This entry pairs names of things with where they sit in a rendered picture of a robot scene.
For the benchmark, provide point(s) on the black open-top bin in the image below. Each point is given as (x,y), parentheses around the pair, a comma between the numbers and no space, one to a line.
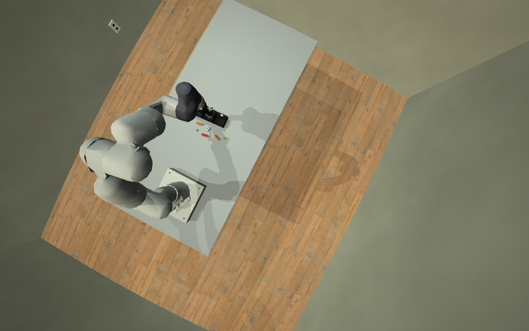
(217,118)

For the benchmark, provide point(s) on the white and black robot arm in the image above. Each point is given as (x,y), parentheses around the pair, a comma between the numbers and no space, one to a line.
(121,165)

